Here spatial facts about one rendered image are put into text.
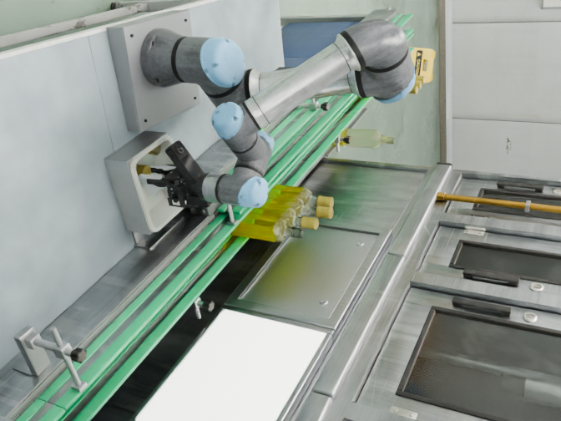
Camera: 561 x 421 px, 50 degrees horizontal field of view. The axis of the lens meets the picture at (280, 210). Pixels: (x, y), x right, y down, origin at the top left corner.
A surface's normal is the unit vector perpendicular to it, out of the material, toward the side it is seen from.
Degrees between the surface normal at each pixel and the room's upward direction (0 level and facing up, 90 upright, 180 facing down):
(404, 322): 90
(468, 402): 90
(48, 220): 0
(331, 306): 90
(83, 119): 0
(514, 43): 90
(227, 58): 7
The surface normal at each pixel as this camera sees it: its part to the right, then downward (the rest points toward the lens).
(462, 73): -0.45, 0.52
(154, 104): 0.87, 0.18
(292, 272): -0.14, -0.85
